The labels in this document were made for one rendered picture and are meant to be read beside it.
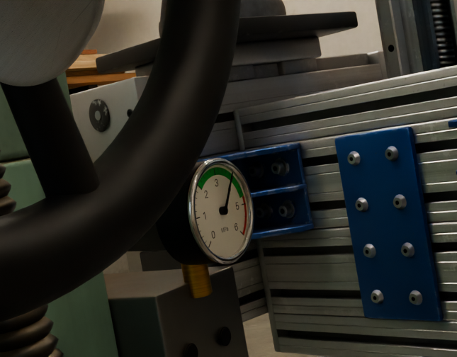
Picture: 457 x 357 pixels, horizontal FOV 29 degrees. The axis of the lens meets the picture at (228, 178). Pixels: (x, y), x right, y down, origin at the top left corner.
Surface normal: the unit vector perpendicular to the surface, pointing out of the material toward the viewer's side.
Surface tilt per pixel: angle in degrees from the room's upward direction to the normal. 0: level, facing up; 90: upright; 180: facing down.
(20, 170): 90
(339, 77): 90
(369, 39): 90
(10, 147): 90
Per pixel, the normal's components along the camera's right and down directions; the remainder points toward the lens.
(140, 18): -0.52, 0.14
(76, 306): 0.81, -0.11
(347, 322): -0.72, 0.16
